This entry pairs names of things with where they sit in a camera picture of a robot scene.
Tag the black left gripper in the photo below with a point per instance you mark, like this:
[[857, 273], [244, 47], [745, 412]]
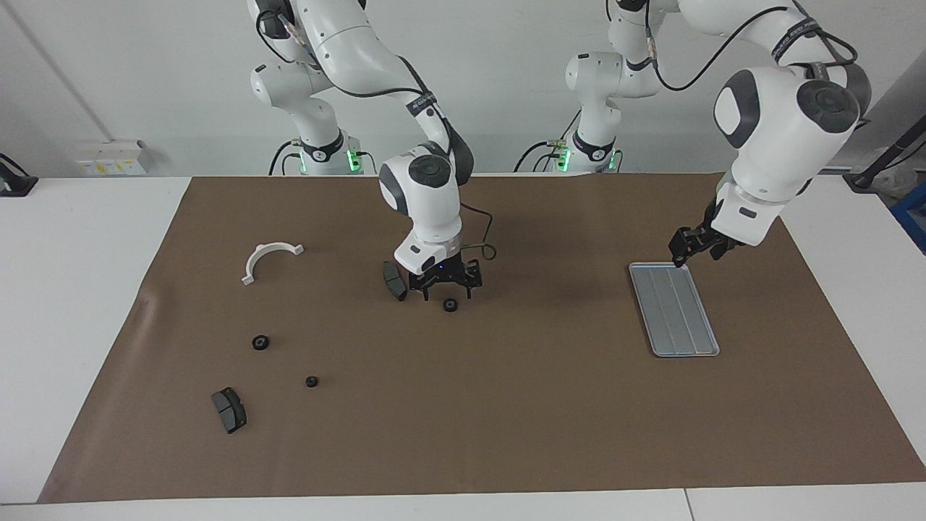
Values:
[[705, 239]]

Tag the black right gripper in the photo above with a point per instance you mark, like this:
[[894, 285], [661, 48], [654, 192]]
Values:
[[445, 273]]

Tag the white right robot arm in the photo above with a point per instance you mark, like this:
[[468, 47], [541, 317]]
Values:
[[423, 195]]

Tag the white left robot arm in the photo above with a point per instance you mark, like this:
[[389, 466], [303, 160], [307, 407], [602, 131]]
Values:
[[781, 145]]

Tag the silver metal tray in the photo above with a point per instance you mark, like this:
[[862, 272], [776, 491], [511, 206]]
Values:
[[676, 311]]

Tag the dark grey brake pad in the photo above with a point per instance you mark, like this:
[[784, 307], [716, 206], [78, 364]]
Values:
[[392, 284], [230, 411]]

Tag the brown paper mat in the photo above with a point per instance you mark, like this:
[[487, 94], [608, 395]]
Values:
[[506, 405]]

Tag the black pole stand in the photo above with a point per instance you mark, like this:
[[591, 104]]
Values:
[[890, 153]]

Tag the blue box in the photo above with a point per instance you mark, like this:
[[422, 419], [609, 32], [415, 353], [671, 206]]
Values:
[[915, 217]]

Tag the black table clamp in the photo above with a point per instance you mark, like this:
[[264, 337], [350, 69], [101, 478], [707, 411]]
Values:
[[14, 184]]

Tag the white curved plastic bracket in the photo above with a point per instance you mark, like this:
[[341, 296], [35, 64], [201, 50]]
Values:
[[269, 247]]

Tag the white wall socket box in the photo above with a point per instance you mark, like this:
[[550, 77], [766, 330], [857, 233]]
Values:
[[108, 155]]

